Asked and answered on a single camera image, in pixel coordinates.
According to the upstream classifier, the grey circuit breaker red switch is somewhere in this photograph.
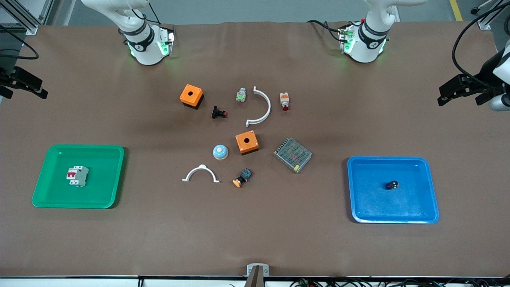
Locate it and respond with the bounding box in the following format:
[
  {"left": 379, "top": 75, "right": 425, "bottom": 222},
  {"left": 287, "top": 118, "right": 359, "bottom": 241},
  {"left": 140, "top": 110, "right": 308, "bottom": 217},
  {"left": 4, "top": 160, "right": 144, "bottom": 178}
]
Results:
[{"left": 66, "top": 166, "right": 89, "bottom": 187}]

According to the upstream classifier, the black side panel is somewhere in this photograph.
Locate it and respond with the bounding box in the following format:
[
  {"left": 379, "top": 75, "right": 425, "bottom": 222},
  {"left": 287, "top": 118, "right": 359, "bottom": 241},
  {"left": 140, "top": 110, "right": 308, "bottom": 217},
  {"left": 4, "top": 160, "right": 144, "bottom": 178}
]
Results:
[{"left": 0, "top": 33, "right": 27, "bottom": 76}]

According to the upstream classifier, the green plastic tray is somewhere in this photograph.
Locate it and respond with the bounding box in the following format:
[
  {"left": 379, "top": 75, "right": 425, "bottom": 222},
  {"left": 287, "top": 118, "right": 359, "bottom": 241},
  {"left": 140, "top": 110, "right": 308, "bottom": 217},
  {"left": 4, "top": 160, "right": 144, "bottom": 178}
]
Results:
[{"left": 31, "top": 144, "right": 125, "bottom": 209}]

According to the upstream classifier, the blue plastic tray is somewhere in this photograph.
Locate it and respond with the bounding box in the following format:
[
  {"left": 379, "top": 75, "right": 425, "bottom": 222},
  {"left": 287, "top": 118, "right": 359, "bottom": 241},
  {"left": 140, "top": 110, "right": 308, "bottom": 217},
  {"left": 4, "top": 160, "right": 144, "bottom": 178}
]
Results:
[{"left": 347, "top": 156, "right": 440, "bottom": 224}]

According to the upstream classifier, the orange button box black base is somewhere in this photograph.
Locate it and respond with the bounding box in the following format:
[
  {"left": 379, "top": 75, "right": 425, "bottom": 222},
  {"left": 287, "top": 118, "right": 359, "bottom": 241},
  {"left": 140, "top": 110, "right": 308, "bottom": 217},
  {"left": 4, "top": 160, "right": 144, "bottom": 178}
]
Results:
[{"left": 179, "top": 84, "right": 204, "bottom": 110}]

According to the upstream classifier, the metal mesh power supply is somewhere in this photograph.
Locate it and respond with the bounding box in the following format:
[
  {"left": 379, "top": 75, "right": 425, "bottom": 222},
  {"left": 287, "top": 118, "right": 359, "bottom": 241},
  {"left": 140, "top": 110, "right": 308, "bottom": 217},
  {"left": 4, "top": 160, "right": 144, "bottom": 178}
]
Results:
[{"left": 274, "top": 138, "right": 312, "bottom": 173}]

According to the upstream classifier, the orange pushbutton blue contact block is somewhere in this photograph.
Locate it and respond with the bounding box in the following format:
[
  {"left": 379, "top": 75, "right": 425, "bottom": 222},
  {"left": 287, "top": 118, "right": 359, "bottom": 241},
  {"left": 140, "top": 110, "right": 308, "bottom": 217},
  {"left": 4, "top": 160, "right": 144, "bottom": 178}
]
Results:
[{"left": 232, "top": 168, "right": 253, "bottom": 188}]

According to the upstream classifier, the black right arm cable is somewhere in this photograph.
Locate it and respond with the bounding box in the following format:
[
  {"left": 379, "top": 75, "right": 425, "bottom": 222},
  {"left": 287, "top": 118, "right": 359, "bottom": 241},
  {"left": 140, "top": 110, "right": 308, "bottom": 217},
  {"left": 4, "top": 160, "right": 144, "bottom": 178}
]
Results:
[{"left": 0, "top": 24, "right": 39, "bottom": 61}]

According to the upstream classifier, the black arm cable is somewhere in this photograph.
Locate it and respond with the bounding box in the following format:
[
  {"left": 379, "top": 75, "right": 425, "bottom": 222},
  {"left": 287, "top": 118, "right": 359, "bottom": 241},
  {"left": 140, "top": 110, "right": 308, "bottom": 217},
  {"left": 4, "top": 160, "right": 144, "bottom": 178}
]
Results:
[
  {"left": 452, "top": 2, "right": 510, "bottom": 90},
  {"left": 0, "top": 24, "right": 39, "bottom": 61}
]

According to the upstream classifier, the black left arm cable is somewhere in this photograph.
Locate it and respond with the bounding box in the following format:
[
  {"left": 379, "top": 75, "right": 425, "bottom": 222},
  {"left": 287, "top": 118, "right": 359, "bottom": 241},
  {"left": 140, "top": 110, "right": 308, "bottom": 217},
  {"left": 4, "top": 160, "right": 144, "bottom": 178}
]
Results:
[{"left": 452, "top": 2, "right": 510, "bottom": 90}]

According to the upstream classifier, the aluminium frame profile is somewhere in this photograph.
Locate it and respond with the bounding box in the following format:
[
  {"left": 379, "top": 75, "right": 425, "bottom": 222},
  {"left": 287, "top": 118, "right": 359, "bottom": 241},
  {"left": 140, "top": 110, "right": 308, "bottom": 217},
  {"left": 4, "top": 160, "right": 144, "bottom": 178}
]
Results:
[
  {"left": 476, "top": 0, "right": 510, "bottom": 31},
  {"left": 0, "top": 0, "right": 45, "bottom": 35}
]

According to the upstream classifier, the black right base cable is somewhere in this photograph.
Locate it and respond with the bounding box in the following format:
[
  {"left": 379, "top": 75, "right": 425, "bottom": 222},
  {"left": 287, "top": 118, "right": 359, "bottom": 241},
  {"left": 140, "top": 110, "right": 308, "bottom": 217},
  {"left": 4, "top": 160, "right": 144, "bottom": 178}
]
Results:
[{"left": 128, "top": 0, "right": 162, "bottom": 25}]

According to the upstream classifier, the black base cable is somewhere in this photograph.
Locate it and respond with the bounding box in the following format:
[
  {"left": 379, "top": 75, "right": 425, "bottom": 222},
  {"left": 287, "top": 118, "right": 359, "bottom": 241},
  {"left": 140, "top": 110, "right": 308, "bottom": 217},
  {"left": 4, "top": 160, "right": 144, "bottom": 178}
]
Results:
[
  {"left": 307, "top": 19, "right": 365, "bottom": 42},
  {"left": 128, "top": 0, "right": 162, "bottom": 25}
]

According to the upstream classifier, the black left base cable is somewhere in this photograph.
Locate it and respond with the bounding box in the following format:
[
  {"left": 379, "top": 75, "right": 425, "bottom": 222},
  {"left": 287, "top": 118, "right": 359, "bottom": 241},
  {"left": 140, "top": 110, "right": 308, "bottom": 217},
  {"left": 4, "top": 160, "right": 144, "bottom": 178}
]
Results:
[{"left": 307, "top": 19, "right": 365, "bottom": 42}]

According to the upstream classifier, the small white arched bracket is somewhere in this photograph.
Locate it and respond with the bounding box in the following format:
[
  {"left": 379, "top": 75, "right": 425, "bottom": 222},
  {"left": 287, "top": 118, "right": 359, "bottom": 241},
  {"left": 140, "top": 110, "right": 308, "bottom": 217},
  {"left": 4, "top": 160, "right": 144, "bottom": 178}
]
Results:
[{"left": 182, "top": 164, "right": 220, "bottom": 183}]

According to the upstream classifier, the large white curved bracket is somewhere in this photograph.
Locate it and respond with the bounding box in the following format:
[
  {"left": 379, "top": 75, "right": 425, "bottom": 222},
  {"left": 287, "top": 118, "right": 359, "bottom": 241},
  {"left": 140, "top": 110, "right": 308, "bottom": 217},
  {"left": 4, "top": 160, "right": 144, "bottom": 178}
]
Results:
[{"left": 245, "top": 86, "right": 271, "bottom": 128}]

